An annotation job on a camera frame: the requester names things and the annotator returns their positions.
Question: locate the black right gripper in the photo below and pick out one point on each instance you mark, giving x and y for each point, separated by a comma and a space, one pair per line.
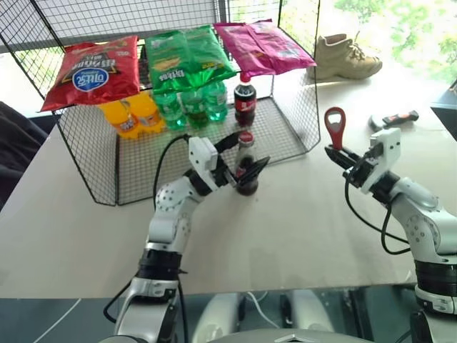
361, 171

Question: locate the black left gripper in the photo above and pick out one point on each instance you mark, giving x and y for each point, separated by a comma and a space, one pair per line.
225, 177

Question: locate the glass cola bottle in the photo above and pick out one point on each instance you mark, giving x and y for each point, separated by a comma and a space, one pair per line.
246, 186

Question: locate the red bottle opener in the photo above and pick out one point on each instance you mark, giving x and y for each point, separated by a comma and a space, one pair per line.
335, 125

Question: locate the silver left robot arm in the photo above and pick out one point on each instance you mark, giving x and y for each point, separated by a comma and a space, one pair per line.
171, 211

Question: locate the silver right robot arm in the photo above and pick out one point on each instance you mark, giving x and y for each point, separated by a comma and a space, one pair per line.
425, 221

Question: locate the red metal bottle cap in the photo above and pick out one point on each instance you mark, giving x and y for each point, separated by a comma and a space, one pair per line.
245, 136

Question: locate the plastic cola bottle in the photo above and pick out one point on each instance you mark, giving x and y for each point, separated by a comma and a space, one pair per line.
245, 103

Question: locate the green soda bottle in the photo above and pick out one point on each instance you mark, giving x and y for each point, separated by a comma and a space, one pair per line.
218, 101
169, 109
196, 109

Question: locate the orange soda bottle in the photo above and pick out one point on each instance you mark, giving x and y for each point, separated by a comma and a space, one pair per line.
123, 119
150, 114

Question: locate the beige boot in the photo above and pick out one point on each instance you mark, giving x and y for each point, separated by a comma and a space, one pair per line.
342, 59

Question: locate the green chip bag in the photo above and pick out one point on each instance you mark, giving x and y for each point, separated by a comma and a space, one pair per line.
207, 53
166, 60

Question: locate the dark flat panel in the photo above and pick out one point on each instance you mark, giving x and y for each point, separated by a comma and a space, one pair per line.
446, 110

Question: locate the pink chip bag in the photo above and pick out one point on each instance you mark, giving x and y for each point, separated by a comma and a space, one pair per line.
235, 39
278, 50

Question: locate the silver robot torso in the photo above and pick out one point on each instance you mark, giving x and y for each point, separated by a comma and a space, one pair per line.
307, 314

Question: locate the red chip bag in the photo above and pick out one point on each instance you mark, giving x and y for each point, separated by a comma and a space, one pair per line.
93, 71

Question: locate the black fabric bundle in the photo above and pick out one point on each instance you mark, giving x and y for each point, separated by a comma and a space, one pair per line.
18, 150

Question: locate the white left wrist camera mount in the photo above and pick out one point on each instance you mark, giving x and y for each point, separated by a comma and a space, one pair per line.
201, 157

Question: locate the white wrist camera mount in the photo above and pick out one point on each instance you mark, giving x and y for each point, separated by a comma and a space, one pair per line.
387, 150
201, 157

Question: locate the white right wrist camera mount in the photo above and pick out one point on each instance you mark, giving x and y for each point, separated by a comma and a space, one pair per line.
387, 150

